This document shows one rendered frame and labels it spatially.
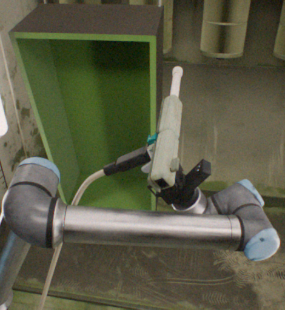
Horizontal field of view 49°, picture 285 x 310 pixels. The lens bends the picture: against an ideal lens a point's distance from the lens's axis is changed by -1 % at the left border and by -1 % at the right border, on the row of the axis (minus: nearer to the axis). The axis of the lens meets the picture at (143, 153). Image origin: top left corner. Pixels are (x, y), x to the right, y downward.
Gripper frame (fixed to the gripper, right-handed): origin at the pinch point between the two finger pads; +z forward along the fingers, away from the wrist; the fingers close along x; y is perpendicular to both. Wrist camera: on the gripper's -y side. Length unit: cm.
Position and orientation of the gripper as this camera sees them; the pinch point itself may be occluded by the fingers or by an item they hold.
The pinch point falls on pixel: (154, 146)
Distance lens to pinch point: 75.7
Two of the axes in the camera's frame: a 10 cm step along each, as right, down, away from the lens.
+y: -8.4, 3.0, 4.5
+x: 1.3, -7.0, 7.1
